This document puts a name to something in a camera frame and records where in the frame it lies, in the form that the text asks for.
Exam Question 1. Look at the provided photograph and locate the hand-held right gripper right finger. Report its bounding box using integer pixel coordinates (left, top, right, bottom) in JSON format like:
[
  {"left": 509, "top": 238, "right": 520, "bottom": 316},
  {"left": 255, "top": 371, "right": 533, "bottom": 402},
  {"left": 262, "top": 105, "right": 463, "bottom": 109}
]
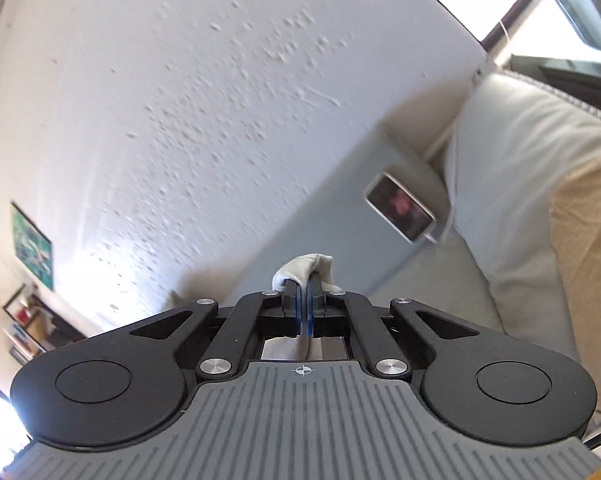
[{"left": 307, "top": 270, "right": 482, "bottom": 379}]

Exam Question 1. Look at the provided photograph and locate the white cloth garment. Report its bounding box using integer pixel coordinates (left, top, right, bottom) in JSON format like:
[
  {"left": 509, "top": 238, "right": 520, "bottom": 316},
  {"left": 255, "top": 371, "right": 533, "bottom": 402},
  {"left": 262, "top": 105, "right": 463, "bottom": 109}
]
[{"left": 261, "top": 253, "right": 349, "bottom": 361}]

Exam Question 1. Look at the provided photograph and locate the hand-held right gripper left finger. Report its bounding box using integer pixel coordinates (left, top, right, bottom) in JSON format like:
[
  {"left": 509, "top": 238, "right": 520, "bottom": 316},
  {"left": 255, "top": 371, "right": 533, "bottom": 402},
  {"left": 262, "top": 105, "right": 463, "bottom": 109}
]
[{"left": 129, "top": 279, "right": 304, "bottom": 379}]

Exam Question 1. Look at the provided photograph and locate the teal wall picture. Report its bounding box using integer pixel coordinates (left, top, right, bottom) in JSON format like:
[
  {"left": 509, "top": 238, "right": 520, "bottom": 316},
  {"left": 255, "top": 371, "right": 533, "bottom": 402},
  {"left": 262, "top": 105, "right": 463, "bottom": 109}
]
[{"left": 10, "top": 202, "right": 56, "bottom": 292}]

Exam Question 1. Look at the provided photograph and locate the cluttered wall shelf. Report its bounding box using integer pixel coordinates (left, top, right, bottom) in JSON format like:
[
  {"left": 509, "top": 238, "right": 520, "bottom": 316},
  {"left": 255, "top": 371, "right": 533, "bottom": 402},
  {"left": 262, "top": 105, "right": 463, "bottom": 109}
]
[{"left": 0, "top": 282, "right": 87, "bottom": 362}]

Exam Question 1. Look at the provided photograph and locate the smartphone with white case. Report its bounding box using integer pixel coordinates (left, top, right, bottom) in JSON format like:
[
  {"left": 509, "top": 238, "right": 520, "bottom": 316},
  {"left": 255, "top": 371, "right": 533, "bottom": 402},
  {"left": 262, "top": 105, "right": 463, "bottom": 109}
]
[{"left": 364, "top": 172, "right": 437, "bottom": 245}]

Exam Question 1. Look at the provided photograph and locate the dark furniture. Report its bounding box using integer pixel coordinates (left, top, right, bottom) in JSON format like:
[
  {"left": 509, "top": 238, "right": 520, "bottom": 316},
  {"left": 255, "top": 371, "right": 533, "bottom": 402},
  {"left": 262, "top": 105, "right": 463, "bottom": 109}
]
[{"left": 509, "top": 42, "right": 601, "bottom": 113}]

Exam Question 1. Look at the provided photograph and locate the cream sofa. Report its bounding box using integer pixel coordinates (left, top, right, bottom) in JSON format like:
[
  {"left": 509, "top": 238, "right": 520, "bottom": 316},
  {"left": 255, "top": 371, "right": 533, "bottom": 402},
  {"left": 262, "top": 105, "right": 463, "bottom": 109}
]
[{"left": 367, "top": 71, "right": 601, "bottom": 386}]

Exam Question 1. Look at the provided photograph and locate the tan blanket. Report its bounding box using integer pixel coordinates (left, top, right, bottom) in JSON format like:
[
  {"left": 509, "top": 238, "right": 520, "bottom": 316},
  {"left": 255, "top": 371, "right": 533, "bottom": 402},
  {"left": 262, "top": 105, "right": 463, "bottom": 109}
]
[{"left": 547, "top": 152, "right": 601, "bottom": 428}]

